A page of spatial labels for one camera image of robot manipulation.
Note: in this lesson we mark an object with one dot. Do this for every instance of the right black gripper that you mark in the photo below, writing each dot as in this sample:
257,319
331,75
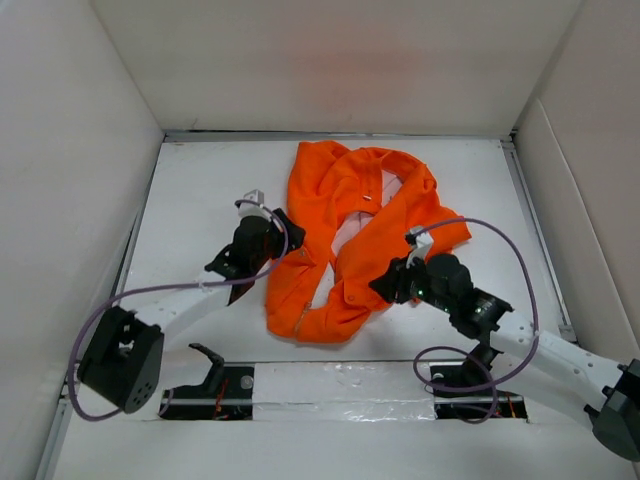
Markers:
394,280

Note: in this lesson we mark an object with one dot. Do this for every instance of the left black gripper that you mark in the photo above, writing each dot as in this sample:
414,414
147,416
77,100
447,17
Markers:
294,234

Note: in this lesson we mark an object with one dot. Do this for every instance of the orange zip jacket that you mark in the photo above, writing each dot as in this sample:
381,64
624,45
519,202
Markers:
356,207

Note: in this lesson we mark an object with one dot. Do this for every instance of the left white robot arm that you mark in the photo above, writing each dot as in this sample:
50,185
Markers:
118,353

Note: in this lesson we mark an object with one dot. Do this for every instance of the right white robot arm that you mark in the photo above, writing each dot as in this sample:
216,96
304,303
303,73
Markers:
515,355

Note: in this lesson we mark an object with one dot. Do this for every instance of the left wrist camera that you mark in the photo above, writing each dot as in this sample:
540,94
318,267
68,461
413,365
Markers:
252,205

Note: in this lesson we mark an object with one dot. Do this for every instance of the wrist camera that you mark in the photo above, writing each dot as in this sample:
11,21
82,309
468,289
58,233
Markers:
252,205
420,242

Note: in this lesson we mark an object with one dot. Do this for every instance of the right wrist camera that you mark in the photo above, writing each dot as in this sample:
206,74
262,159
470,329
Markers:
420,242

